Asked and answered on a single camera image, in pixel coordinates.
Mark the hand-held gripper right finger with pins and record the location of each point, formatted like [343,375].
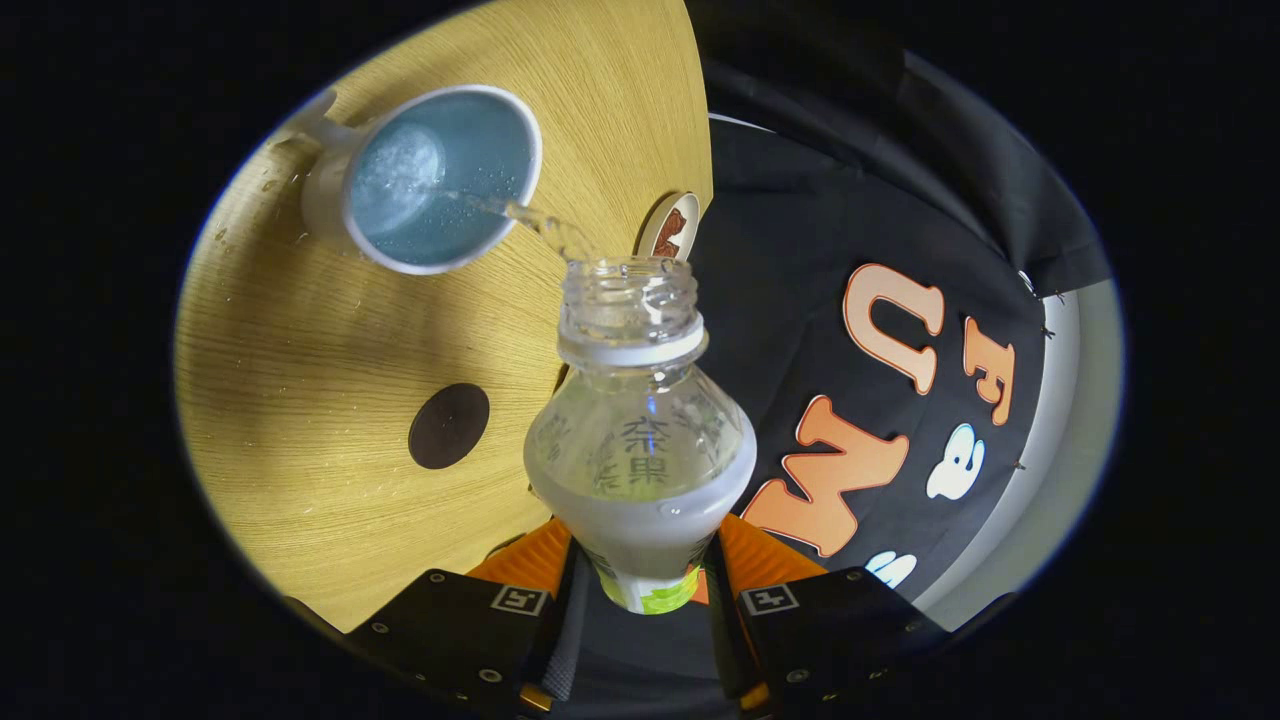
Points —
[728,640]

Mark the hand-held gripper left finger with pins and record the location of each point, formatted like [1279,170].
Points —
[558,640]

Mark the clear plastic juice bottle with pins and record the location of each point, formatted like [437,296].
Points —
[640,470]

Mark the dark brown round coaster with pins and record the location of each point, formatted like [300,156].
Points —
[449,426]

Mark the white cup with blue inside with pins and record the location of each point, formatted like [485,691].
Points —
[440,180]

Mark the wooden table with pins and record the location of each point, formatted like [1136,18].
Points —
[300,380]

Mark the red-brown meat piece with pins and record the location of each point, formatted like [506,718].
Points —
[670,235]

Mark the white round plate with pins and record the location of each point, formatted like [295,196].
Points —
[652,225]

